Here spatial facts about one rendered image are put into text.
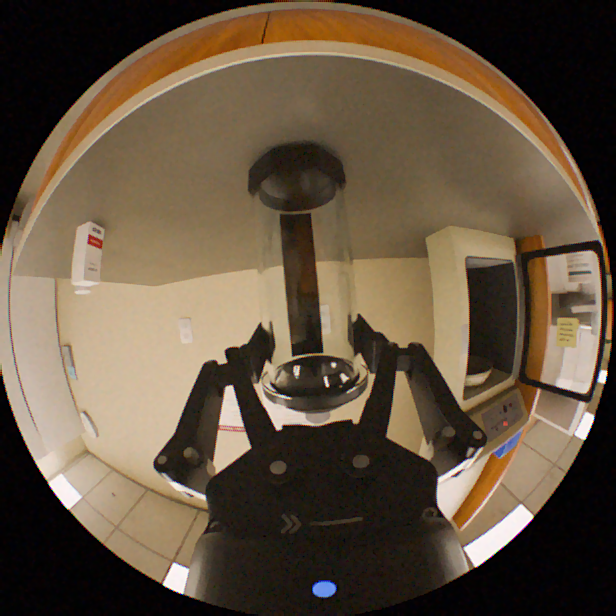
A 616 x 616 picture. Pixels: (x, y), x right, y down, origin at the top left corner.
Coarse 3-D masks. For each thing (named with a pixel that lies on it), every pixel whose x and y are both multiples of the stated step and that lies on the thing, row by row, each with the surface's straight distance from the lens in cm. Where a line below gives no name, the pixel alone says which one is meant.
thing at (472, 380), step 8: (472, 360) 77; (480, 360) 76; (488, 360) 73; (472, 368) 76; (480, 368) 75; (488, 368) 71; (472, 376) 62; (480, 376) 63; (464, 384) 64; (472, 384) 64; (480, 384) 67
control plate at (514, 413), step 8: (504, 400) 72; (512, 400) 75; (496, 408) 68; (512, 408) 74; (520, 408) 77; (488, 416) 65; (504, 416) 70; (512, 416) 73; (520, 416) 76; (488, 424) 64; (496, 424) 67; (512, 424) 72; (488, 432) 64; (496, 432) 66; (488, 440) 64
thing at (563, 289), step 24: (528, 264) 72; (552, 264) 70; (576, 264) 69; (552, 288) 70; (576, 288) 69; (600, 288) 68; (552, 312) 70; (576, 312) 69; (600, 312) 69; (552, 336) 71; (576, 336) 70; (528, 360) 75; (552, 360) 72; (576, 360) 71; (552, 384) 74; (576, 384) 73
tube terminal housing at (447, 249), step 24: (432, 240) 56; (456, 240) 51; (480, 240) 58; (504, 240) 69; (432, 264) 56; (456, 264) 49; (456, 288) 49; (456, 312) 50; (456, 336) 51; (456, 360) 52; (456, 384) 53; (504, 384) 74
